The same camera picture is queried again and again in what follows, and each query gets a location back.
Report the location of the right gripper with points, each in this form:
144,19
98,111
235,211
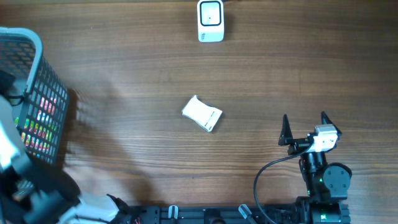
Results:
286,138

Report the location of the white tissue pack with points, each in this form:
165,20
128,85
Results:
205,116

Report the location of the haribo gummy bag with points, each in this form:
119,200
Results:
40,130

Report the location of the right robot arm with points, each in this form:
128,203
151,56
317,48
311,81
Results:
327,183

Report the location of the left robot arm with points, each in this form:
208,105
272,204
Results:
34,192

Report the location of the white barcode scanner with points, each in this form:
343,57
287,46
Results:
210,20

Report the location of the grey plastic mesh basket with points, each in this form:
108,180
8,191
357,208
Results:
22,57

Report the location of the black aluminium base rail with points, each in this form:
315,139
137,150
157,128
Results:
289,213

